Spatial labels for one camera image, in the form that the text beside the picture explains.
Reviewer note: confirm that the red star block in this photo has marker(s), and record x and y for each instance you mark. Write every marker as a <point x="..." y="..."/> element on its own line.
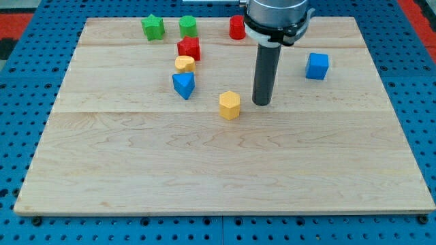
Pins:
<point x="189" y="46"/>

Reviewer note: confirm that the red cylinder block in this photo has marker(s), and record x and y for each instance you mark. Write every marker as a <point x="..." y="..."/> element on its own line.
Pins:
<point x="237" y="27"/>

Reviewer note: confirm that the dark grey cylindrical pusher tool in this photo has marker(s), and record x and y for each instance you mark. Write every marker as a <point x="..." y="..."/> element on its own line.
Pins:
<point x="267" y="60"/>

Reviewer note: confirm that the yellow hexagon block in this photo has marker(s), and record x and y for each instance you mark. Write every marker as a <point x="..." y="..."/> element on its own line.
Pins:
<point x="229" y="105"/>

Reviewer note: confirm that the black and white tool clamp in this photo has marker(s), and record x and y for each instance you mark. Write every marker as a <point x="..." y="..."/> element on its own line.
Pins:
<point x="272" y="37"/>

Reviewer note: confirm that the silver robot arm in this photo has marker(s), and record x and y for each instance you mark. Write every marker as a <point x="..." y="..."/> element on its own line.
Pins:
<point x="276" y="13"/>

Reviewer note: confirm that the blue triangle block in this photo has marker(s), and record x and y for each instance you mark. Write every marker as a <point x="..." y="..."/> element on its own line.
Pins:
<point x="184" y="84"/>

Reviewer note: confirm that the light wooden board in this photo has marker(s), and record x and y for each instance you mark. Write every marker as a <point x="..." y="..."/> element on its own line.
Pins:
<point x="120" y="141"/>

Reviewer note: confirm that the yellow heart block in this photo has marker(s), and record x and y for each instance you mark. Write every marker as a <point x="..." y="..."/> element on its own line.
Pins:
<point x="185" y="64"/>

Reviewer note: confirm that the green cylinder block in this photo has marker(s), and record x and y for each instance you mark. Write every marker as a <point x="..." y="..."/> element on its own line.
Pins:
<point x="188" y="26"/>

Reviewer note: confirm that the blue cube block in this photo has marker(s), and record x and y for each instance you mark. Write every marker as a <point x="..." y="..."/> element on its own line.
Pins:
<point x="317" y="66"/>

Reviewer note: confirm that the green star block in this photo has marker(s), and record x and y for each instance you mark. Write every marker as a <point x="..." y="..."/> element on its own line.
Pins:
<point x="153" y="27"/>

